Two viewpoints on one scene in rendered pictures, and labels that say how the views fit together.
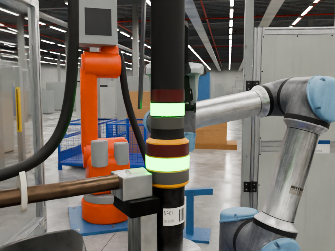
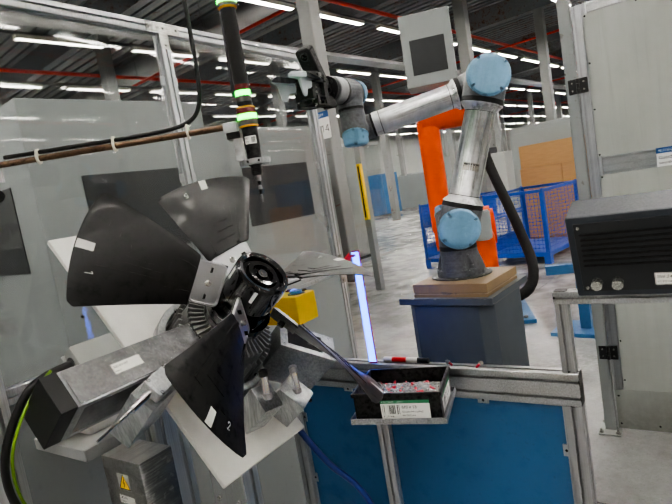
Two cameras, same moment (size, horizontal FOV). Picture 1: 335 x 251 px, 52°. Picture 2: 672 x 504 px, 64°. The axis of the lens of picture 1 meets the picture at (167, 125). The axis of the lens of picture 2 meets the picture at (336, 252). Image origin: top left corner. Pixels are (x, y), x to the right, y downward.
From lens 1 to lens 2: 1.01 m
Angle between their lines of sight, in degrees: 31
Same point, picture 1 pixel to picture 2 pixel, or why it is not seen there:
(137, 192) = (229, 129)
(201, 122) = (390, 123)
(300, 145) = (469, 124)
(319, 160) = not seen: outside the picture
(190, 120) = (355, 117)
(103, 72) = (445, 120)
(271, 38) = (596, 14)
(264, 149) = (608, 169)
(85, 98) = (427, 158)
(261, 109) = (453, 100)
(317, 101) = (470, 78)
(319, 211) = not seen: outside the picture
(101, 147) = not seen: hidden behind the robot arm
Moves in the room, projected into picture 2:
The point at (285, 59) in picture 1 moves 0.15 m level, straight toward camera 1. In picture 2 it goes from (621, 37) to (607, 35)
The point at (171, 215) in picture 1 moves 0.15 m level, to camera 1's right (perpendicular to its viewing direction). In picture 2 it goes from (247, 139) to (303, 125)
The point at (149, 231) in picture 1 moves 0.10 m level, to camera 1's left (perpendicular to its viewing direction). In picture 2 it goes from (238, 146) to (205, 154)
